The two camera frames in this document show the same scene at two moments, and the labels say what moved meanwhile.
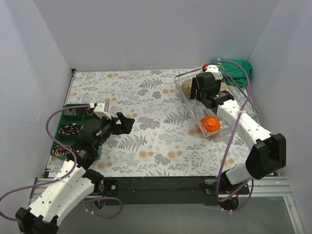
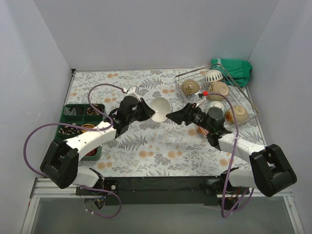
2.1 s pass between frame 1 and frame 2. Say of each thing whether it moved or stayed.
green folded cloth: stayed
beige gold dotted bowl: stayed
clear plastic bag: stayed
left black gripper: moved
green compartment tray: stayed
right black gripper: moved
